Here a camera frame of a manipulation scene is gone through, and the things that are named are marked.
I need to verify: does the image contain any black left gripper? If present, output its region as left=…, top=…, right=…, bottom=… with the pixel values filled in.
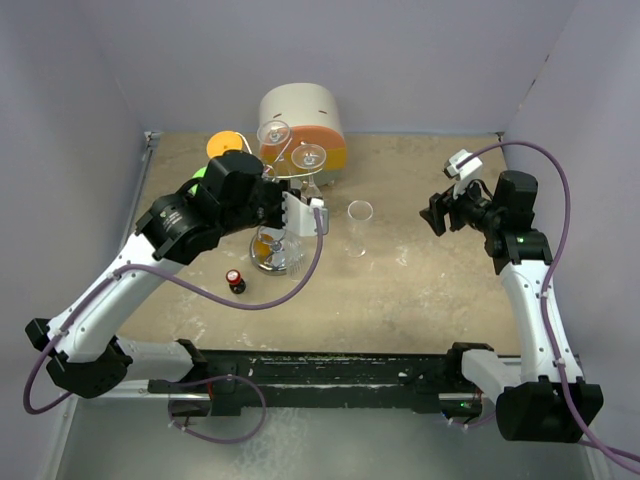
left=220, top=179, right=301, bottom=237

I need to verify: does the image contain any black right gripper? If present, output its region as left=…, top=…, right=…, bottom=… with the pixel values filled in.
left=421, top=173, right=503, bottom=235

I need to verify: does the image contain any clear flute glass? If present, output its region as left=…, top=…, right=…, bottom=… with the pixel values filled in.
left=345, top=200, right=374, bottom=258
left=283, top=233, right=306, bottom=279
left=291, top=143, right=327, bottom=204
left=257, top=119, right=292, bottom=164

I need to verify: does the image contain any green plastic wine glass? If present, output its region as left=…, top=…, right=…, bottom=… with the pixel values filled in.
left=187, top=167, right=207, bottom=197

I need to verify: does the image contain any orange plastic wine glass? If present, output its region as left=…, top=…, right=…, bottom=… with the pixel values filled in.
left=206, top=130, right=244, bottom=159

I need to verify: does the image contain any clear flute glass front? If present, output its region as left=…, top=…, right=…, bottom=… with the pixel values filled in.
left=345, top=200, right=374, bottom=258

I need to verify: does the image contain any clear flute glass back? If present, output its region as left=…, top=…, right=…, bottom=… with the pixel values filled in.
left=257, top=119, right=292, bottom=164

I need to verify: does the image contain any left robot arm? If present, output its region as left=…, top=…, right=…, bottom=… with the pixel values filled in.
left=26, top=150, right=316, bottom=398

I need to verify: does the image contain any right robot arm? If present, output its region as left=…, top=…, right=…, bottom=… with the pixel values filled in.
left=420, top=170, right=604, bottom=443

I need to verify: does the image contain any chrome wine glass rack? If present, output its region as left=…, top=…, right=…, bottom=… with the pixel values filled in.
left=249, top=129, right=308, bottom=282

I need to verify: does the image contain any white round drawer cabinet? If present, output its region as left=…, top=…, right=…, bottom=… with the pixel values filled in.
left=259, top=82, right=347, bottom=186

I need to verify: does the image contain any small red-capped bottle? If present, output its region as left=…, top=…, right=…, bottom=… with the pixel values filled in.
left=225, top=269, right=246, bottom=295

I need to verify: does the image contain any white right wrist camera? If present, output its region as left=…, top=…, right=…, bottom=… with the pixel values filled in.
left=443, top=149, right=483, bottom=199

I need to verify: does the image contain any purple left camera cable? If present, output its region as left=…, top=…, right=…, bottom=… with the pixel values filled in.
left=23, top=207, right=325, bottom=415

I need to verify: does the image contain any purple camera cable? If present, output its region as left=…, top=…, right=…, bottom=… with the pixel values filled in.
left=454, top=140, right=640, bottom=469
left=23, top=207, right=325, bottom=415

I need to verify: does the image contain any black mounting rail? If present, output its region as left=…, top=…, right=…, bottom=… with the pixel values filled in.
left=148, top=350, right=482, bottom=418

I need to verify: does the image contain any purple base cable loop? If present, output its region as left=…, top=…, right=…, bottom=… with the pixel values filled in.
left=167, top=368, right=270, bottom=443

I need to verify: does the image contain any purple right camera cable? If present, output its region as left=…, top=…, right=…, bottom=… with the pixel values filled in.
left=454, top=140, right=640, bottom=469

